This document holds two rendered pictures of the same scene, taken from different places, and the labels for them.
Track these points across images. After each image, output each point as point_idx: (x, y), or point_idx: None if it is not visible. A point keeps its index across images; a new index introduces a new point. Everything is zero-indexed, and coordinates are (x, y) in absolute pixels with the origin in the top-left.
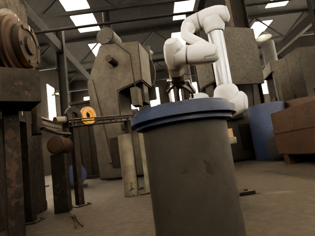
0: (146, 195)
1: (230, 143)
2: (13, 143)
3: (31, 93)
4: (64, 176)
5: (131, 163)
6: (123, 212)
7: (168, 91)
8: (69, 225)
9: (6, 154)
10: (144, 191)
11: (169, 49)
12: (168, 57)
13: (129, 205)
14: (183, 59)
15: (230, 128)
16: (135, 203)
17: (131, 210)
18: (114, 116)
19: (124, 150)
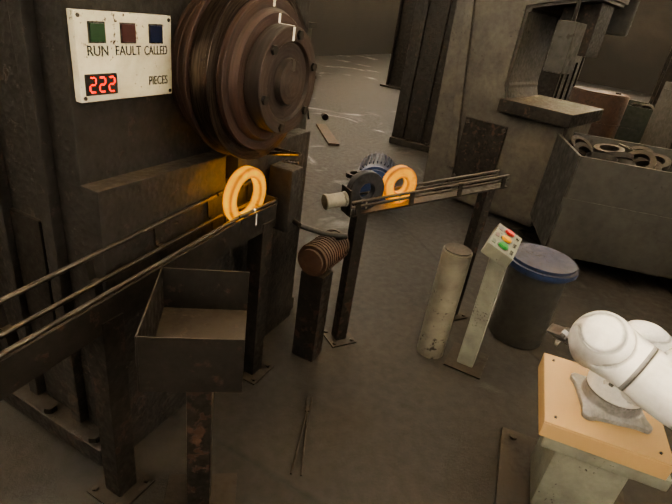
0: (451, 376)
1: (649, 485)
2: (199, 402)
3: (224, 380)
4: (317, 314)
5: (449, 310)
6: (377, 456)
7: (557, 338)
8: (288, 446)
9: (189, 415)
10: (456, 351)
11: (583, 353)
12: (575, 353)
13: (401, 420)
14: (612, 383)
15: (670, 464)
16: (415, 414)
17: (394, 452)
18: (458, 185)
19: (444, 284)
